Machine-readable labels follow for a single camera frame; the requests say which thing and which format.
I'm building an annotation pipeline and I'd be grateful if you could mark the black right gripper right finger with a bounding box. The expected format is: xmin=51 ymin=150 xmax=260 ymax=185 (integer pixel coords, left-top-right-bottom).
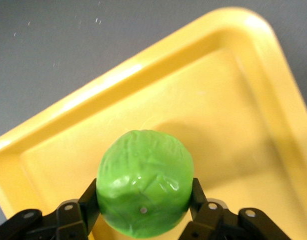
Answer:
xmin=182 ymin=177 xmax=292 ymax=240

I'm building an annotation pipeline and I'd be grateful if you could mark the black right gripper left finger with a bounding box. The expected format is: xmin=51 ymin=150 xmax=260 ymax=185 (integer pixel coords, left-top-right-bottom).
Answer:
xmin=0 ymin=177 xmax=102 ymax=240

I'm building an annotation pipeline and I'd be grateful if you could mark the yellow plastic tray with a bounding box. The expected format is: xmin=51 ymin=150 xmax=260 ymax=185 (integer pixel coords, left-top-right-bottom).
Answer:
xmin=0 ymin=6 xmax=307 ymax=240

